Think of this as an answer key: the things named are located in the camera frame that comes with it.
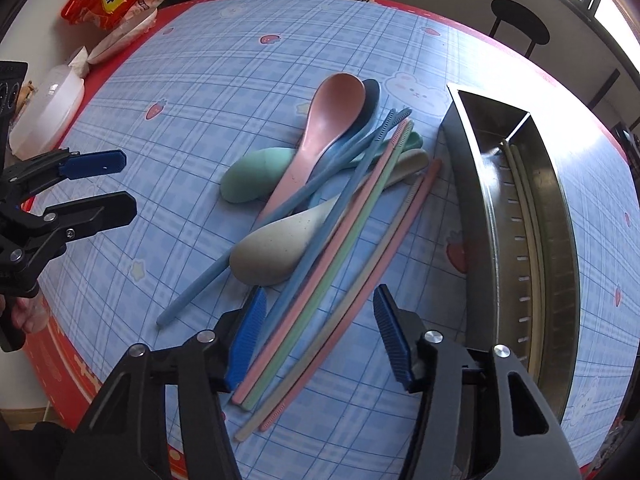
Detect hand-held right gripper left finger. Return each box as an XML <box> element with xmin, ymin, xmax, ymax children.
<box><xmin>55</xmin><ymin>285</ymin><xmax>268</xmax><ymax>480</ymax></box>

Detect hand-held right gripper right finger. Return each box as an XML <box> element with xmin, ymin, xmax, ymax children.
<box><xmin>372</xmin><ymin>284</ymin><xmax>583</xmax><ymax>480</ymax></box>

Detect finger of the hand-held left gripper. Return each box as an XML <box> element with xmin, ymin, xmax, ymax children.
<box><xmin>10</xmin><ymin>191</ymin><xmax>137</xmax><ymax>282</ymax></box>
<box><xmin>2</xmin><ymin>149</ymin><xmax>127</xmax><ymax>199</ymax></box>

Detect pink chopstick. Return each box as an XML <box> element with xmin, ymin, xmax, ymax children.
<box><xmin>231</xmin><ymin>121</ymin><xmax>415</xmax><ymax>403</ymax></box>
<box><xmin>259</xmin><ymin>159</ymin><xmax>443</xmax><ymax>432</ymax></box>

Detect blue chopstick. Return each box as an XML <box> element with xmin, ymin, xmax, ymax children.
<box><xmin>257</xmin><ymin>107</ymin><xmax>413</xmax><ymax>343</ymax></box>
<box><xmin>156</xmin><ymin>109</ymin><xmax>401</xmax><ymax>327</ymax></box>

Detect green chopstick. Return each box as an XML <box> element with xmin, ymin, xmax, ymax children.
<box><xmin>242</xmin><ymin>130</ymin><xmax>418</xmax><ymax>410</ymax></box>

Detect beige spoon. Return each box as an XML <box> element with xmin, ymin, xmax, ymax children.
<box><xmin>229</xmin><ymin>149</ymin><xmax>431</xmax><ymax>287</ymax></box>

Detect green spoon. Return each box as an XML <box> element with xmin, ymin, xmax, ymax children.
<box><xmin>220</xmin><ymin>130</ymin><xmax>425</xmax><ymax>204</ymax></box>

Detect metal utensil tray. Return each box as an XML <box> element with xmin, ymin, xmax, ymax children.
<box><xmin>439</xmin><ymin>81</ymin><xmax>581</xmax><ymax>423</ymax></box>

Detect pink spoon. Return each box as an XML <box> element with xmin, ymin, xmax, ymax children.
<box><xmin>256</xmin><ymin>73</ymin><xmax>367</xmax><ymax>228</ymax></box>

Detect dark blue spoon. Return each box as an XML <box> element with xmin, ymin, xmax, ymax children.
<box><xmin>260</xmin><ymin>79</ymin><xmax>382</xmax><ymax>221</ymax></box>

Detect person's left hand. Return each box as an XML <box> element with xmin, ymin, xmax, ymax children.
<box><xmin>7</xmin><ymin>294</ymin><xmax>48</xmax><ymax>335</ymax></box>

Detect white plastic container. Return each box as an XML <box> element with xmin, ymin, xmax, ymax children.
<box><xmin>9</xmin><ymin>62</ymin><xmax>86</xmax><ymax>158</ymax></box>

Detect blue plaid tablecloth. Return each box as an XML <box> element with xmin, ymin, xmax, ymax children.
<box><xmin>10</xmin><ymin>0</ymin><xmax>640</xmax><ymax>480</ymax></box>

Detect black round stool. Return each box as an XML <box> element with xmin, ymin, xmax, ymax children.
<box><xmin>487</xmin><ymin>0</ymin><xmax>551</xmax><ymax>61</ymax></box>

